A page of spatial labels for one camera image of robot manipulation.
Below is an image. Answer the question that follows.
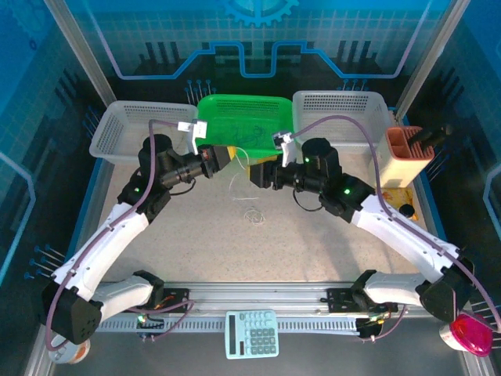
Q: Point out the black tool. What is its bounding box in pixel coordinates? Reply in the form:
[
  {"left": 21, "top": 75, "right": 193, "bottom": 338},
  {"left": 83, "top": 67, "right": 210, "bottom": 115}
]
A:
[{"left": 409, "top": 124, "right": 453, "bottom": 150}]

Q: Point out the light blue calculator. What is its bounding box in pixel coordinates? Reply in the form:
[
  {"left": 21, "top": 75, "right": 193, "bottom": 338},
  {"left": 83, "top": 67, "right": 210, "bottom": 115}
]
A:
[{"left": 225, "top": 309, "right": 280, "bottom": 360}]

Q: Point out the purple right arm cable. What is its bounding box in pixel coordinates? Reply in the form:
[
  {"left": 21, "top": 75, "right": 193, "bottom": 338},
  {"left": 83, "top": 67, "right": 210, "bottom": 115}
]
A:
[{"left": 291, "top": 115, "right": 501, "bottom": 342}]

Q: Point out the yellow patterned packet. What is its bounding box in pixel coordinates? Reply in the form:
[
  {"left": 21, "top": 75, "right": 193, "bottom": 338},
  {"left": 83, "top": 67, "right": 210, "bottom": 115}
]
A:
[{"left": 381, "top": 187, "right": 419, "bottom": 221}]

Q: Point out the white perforated plastic basket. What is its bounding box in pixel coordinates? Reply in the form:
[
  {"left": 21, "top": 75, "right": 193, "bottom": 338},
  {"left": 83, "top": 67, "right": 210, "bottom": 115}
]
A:
[
  {"left": 292, "top": 90, "right": 389, "bottom": 156},
  {"left": 88, "top": 100, "right": 199, "bottom": 165}
]

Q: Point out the beige holder with brown rim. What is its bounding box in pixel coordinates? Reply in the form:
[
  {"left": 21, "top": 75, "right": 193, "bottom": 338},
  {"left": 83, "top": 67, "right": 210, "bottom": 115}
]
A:
[{"left": 369, "top": 125, "right": 435, "bottom": 191}]

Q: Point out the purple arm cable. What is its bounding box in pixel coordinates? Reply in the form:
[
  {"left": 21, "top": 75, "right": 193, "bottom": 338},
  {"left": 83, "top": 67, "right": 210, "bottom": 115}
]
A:
[
  {"left": 291, "top": 115, "right": 501, "bottom": 342},
  {"left": 45, "top": 119, "right": 195, "bottom": 352}
]

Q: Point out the aluminium frame post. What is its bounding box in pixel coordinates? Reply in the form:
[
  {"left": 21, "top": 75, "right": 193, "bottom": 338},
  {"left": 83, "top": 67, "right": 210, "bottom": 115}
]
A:
[
  {"left": 42, "top": 0, "right": 118, "bottom": 107},
  {"left": 395, "top": 0, "right": 470, "bottom": 114}
]

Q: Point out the green perforated plastic basket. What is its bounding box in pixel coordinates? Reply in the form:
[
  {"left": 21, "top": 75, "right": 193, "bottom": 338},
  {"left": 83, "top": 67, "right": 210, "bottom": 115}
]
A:
[{"left": 195, "top": 93, "right": 295, "bottom": 160}]

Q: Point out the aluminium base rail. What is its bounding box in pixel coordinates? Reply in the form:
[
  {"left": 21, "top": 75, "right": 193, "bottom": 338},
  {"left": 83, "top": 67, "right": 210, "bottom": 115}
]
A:
[{"left": 72, "top": 280, "right": 431, "bottom": 334}]

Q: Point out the cup with pink lid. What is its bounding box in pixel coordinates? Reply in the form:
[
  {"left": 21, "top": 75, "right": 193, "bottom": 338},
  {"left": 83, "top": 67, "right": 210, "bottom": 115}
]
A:
[{"left": 438, "top": 313, "right": 494, "bottom": 357}]

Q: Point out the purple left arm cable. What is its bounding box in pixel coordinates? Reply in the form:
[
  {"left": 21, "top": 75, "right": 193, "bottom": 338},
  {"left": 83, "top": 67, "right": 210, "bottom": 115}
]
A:
[{"left": 45, "top": 119, "right": 195, "bottom": 352}]

